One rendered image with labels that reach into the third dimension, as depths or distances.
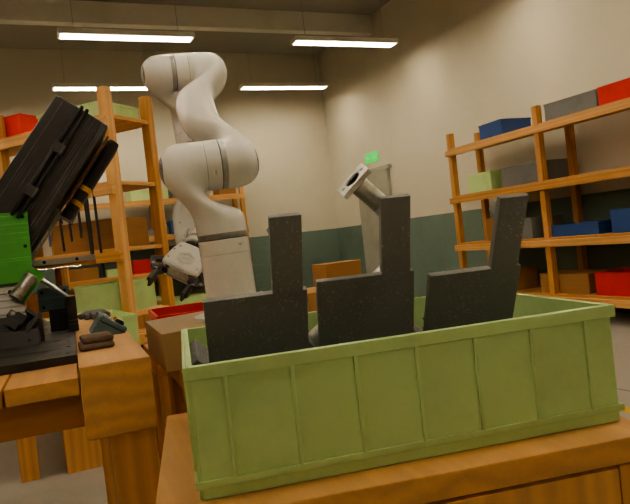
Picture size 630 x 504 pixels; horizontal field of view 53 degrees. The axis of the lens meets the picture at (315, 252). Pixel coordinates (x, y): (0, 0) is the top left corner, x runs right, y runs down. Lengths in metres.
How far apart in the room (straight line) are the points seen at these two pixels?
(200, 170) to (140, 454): 0.63
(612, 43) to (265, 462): 6.61
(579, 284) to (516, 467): 5.96
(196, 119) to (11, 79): 9.81
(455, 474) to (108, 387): 0.76
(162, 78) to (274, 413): 1.16
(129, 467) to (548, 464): 0.84
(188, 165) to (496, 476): 0.95
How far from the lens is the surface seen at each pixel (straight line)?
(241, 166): 1.50
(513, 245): 1.01
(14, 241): 1.99
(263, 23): 10.11
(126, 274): 4.54
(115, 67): 11.54
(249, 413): 0.84
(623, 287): 6.43
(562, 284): 6.95
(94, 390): 1.37
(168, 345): 1.42
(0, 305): 1.97
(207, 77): 1.76
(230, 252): 1.48
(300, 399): 0.84
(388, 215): 0.92
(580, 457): 0.95
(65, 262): 2.09
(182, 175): 1.48
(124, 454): 1.41
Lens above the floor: 1.10
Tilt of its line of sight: 1 degrees down
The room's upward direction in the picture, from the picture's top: 6 degrees counter-clockwise
